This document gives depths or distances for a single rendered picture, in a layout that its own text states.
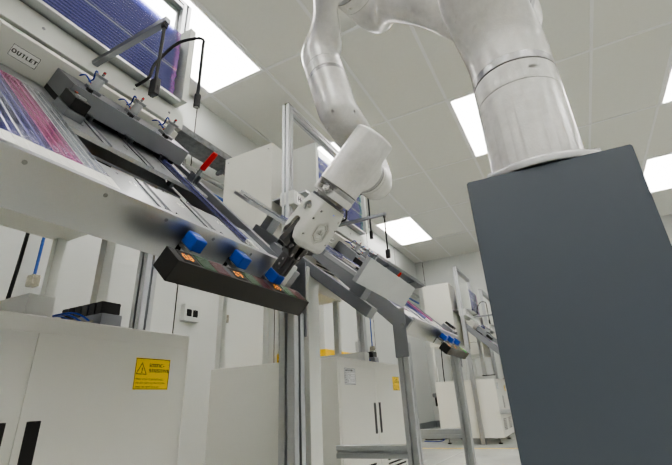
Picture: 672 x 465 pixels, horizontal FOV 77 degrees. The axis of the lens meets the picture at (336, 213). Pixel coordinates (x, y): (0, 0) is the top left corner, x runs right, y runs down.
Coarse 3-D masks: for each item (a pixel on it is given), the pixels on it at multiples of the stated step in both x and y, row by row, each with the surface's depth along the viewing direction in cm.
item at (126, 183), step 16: (112, 176) 71; (128, 176) 78; (128, 192) 68; (144, 192) 75; (160, 192) 83; (176, 208) 80; (192, 208) 88; (208, 224) 84; (224, 224) 95; (240, 240) 91
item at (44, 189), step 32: (0, 160) 46; (32, 160) 48; (0, 192) 48; (32, 192) 50; (64, 192) 52; (96, 192) 55; (64, 224) 54; (96, 224) 57; (128, 224) 60; (160, 224) 64; (192, 224) 68; (224, 256) 76; (256, 256) 82
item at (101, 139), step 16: (0, 64) 94; (48, 96) 97; (80, 128) 88; (96, 128) 98; (96, 144) 89; (112, 144) 95; (128, 144) 108; (112, 160) 101; (128, 160) 95; (144, 160) 102; (160, 160) 118; (144, 176) 108; (160, 176) 103; (176, 176) 110; (176, 192) 116
